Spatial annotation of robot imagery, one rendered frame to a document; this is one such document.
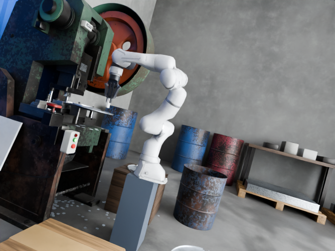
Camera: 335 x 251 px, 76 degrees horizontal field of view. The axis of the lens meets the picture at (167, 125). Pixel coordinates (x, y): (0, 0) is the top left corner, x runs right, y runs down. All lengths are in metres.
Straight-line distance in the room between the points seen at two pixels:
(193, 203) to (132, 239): 0.69
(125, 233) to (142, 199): 0.24
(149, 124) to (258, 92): 3.71
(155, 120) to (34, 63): 0.97
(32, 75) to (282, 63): 4.36
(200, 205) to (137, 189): 0.75
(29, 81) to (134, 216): 1.17
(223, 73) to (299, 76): 1.45
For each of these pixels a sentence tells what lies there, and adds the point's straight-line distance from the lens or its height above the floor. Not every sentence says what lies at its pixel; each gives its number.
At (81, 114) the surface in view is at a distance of 1.68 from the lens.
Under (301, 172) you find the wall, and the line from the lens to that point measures 4.89.
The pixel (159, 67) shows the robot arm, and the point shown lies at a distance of 1.34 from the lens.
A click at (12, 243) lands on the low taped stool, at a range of 0.90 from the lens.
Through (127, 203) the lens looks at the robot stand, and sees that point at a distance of 1.42.
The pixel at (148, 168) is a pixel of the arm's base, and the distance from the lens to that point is 1.36.
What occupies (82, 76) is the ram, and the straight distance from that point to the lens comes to 1.77.
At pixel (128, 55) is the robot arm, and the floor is 1.17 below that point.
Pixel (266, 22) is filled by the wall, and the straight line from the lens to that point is 5.30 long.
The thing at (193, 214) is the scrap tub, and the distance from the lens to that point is 2.00.
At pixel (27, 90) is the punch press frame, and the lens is 1.80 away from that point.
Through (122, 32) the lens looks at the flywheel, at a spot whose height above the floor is 1.52.
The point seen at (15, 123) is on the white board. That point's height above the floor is 0.57.
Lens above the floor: 0.81
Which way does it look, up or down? level
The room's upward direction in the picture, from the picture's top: 15 degrees clockwise
